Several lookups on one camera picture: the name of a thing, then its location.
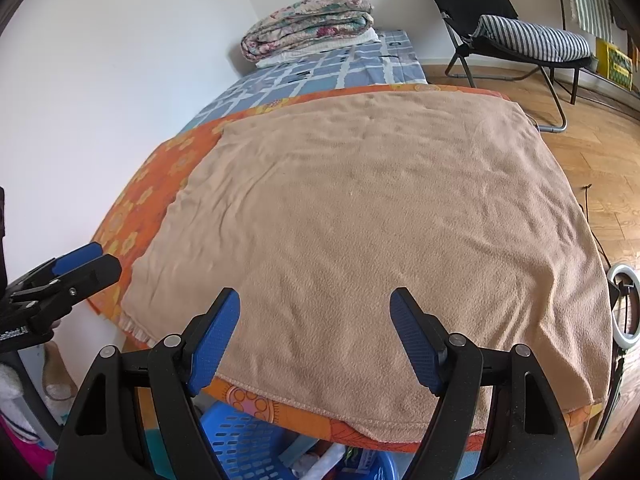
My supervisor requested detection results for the folded floral quilt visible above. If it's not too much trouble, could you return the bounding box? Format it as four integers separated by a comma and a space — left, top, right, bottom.
240, 0, 375, 63

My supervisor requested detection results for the blue plastic basket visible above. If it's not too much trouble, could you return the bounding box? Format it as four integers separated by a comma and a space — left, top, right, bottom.
199, 401, 401, 480

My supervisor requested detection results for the pink cloth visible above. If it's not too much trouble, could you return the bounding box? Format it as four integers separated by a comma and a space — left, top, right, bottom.
0, 417, 57, 480

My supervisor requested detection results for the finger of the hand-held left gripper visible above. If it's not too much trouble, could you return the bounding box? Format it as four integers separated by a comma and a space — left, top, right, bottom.
12, 255, 123, 321
10, 241, 104, 291

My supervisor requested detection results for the orange floral blanket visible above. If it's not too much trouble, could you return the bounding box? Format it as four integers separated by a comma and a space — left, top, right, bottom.
87, 82, 608, 456

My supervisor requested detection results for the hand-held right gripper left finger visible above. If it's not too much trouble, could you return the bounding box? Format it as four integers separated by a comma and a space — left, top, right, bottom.
52, 287, 242, 480

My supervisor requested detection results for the white ring light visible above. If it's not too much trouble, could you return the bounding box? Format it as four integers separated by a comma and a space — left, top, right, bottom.
606, 265, 640, 346

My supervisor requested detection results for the blue checked bed sheet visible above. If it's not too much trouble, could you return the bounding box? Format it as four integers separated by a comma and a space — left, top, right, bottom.
182, 27, 428, 133

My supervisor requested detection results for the black tripod stand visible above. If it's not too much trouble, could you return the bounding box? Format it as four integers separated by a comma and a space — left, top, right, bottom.
595, 280, 640, 442

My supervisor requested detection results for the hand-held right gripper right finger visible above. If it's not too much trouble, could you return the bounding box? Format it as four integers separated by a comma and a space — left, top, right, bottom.
390, 287, 581, 480

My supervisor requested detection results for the beige fleece blanket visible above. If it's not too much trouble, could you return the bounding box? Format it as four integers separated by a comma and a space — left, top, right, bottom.
120, 91, 613, 443

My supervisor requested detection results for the striped cushion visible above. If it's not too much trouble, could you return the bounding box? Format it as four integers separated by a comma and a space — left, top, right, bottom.
472, 14, 592, 63

